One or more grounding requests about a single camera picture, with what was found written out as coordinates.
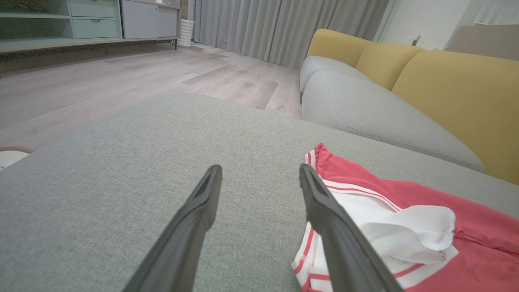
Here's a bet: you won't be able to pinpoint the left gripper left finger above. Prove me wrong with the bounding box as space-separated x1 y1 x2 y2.
123 164 223 292

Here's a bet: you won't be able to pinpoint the green and white cabinet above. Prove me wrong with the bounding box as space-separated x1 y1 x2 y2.
0 0 182 54

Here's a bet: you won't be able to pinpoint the yellow sofa backrest cushion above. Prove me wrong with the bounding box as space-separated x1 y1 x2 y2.
391 49 519 186
355 42 425 91
307 28 373 69

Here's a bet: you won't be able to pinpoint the beige flat panel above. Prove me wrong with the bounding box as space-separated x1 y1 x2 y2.
445 24 519 62

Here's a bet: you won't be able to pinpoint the pale green cabinet drawer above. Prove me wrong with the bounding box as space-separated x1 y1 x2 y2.
68 0 118 18
72 18 119 40

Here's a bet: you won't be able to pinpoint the red and white shorts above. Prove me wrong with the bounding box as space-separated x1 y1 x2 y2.
291 143 519 292

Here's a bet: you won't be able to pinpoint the white sheer curtain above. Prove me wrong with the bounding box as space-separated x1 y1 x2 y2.
470 0 519 26

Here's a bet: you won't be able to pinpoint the white round basket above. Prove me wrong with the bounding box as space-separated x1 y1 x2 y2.
0 146 36 171

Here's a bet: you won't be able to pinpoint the grey sofa seat cushion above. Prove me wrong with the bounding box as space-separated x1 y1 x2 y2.
302 71 486 173
300 56 373 93

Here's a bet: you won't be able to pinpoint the white cabinet door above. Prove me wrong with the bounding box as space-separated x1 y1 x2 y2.
121 0 179 40

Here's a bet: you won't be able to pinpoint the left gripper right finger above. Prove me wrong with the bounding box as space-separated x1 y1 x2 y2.
299 163 405 292

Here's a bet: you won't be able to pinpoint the grey pleated curtain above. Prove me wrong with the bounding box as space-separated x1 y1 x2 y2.
191 0 390 69

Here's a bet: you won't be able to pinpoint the large grey sofa chaise seat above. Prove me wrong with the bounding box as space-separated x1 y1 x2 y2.
0 93 519 292

